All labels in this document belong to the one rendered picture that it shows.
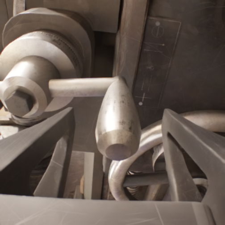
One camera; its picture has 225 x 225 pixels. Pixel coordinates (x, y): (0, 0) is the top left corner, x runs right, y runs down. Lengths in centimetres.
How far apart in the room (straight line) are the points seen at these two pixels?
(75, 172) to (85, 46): 77
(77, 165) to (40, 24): 79
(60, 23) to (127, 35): 7
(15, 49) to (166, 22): 15
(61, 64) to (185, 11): 13
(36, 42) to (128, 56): 10
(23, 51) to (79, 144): 17
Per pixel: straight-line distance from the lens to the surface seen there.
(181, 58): 24
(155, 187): 55
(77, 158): 96
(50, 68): 17
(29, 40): 17
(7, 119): 86
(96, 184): 66
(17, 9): 33
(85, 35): 19
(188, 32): 24
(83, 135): 29
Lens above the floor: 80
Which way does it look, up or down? 2 degrees down
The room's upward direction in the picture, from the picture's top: 84 degrees counter-clockwise
